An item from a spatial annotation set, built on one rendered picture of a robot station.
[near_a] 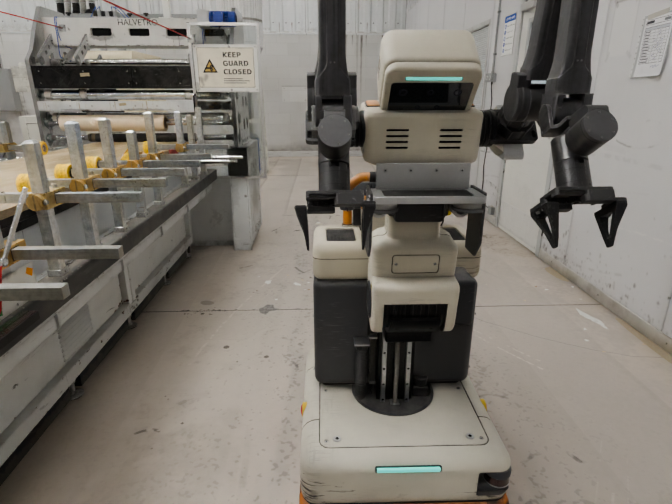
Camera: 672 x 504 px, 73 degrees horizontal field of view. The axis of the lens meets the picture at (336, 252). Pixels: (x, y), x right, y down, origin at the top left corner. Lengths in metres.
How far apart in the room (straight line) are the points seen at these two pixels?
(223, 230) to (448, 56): 3.23
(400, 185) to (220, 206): 3.04
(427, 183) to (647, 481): 1.36
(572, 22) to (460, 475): 1.15
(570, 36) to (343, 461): 1.16
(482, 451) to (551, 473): 0.47
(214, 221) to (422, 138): 3.12
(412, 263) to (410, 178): 0.22
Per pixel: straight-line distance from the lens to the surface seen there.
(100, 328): 2.55
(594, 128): 0.86
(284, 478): 1.76
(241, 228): 3.90
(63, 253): 1.42
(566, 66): 0.95
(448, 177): 1.11
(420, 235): 1.19
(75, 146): 1.85
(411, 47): 1.07
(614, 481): 1.99
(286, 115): 10.05
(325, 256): 1.42
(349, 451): 1.43
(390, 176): 1.08
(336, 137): 0.76
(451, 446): 1.48
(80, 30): 4.41
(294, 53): 10.06
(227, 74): 3.73
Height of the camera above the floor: 1.25
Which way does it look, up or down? 19 degrees down
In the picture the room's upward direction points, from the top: straight up
